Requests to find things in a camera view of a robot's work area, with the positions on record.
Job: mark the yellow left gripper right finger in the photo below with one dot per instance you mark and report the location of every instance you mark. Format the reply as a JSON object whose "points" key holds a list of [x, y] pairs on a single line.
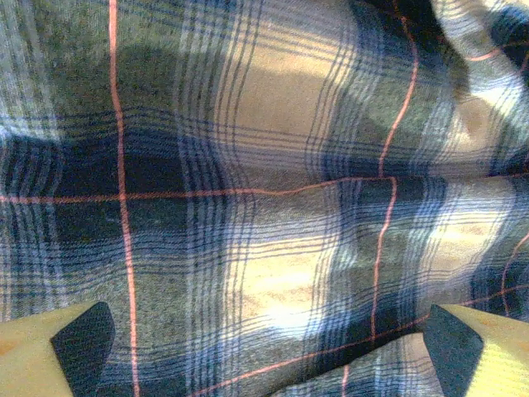
{"points": [[487, 355]]}

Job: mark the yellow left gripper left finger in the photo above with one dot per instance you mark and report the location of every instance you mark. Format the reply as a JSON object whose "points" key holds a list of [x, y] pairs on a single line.
{"points": [[37, 360]]}

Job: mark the yellow black plaid shirt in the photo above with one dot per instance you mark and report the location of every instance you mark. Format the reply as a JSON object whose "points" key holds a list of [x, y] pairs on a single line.
{"points": [[264, 186]]}

